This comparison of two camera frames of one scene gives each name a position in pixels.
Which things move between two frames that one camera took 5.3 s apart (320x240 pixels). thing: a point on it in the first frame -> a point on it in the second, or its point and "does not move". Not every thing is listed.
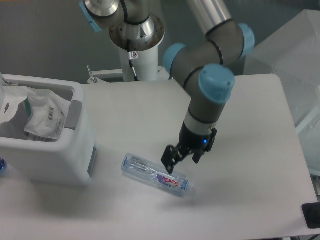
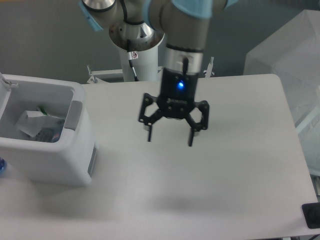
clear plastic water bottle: x=155 y=173 -> x=48 y=135
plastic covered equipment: x=293 y=54 does not move
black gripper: x=189 y=142 -> x=176 y=99
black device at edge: x=311 y=213 does not move
